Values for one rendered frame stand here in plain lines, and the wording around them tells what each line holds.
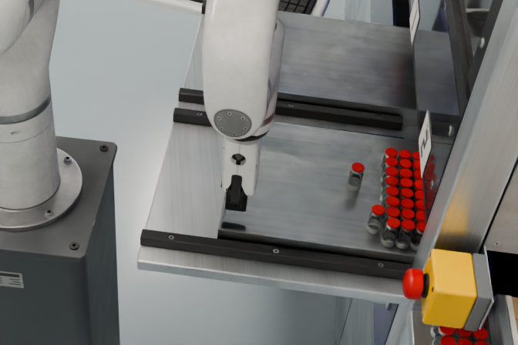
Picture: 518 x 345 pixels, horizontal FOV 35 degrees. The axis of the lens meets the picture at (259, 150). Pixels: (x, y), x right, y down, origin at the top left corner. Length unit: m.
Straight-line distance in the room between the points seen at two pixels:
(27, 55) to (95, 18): 2.09
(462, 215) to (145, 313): 1.31
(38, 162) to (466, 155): 0.62
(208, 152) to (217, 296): 0.96
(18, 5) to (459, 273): 0.63
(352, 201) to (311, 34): 0.46
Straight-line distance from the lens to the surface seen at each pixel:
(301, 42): 1.65
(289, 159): 1.39
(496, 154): 1.02
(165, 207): 1.29
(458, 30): 1.17
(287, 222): 1.29
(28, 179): 1.27
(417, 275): 1.08
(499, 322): 1.19
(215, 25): 0.96
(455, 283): 1.07
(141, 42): 3.13
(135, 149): 2.68
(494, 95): 0.96
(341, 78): 1.58
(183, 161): 1.37
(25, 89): 1.17
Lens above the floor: 1.82
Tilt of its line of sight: 43 degrees down
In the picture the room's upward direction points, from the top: 7 degrees clockwise
